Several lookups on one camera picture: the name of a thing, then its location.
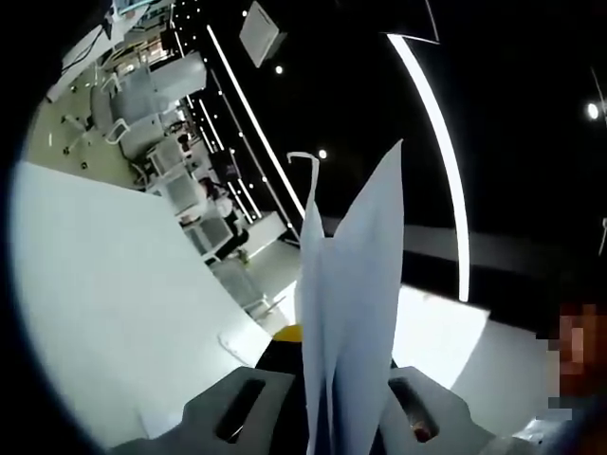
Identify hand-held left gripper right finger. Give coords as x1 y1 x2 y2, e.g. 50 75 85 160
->
378 359 475 455

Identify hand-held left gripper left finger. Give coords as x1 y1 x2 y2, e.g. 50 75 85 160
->
182 324 305 455

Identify group of white office chairs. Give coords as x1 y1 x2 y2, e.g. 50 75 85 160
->
61 64 285 323

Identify wide ceiling light strip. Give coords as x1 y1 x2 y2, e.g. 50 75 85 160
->
386 32 472 304

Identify thin ceiling light strip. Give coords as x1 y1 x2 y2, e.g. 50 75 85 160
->
206 23 307 231

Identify ceiling air conditioner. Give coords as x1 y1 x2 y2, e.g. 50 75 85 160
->
238 0 289 69

